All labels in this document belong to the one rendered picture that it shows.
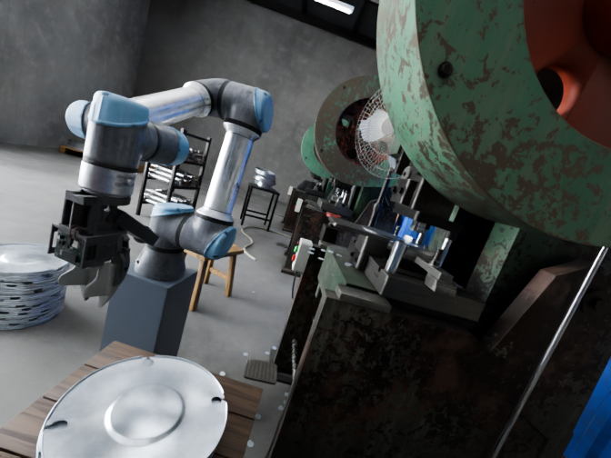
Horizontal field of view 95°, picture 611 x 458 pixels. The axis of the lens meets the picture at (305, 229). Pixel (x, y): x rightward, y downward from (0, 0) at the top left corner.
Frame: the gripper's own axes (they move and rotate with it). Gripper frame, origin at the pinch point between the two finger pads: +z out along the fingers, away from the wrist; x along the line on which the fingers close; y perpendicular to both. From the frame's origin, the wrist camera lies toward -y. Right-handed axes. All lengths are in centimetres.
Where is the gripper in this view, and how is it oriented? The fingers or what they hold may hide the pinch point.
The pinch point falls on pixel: (97, 295)
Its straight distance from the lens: 66.0
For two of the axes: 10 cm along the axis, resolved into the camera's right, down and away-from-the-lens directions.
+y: -2.3, 1.1, -9.7
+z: -3.0, 9.4, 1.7
